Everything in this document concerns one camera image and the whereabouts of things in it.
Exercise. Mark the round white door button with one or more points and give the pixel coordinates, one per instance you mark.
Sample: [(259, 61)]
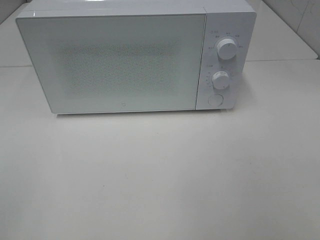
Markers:
[(215, 101)]

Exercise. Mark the white timer knob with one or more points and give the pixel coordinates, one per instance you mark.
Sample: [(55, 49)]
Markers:
[(221, 80)]

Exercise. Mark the white microwave door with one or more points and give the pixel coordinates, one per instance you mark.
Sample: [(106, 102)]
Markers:
[(116, 64)]

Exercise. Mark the upper white power knob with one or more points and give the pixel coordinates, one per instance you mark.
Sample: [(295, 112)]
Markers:
[(226, 48)]

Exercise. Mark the white microwave oven body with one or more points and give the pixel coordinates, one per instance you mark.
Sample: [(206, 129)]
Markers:
[(223, 18)]

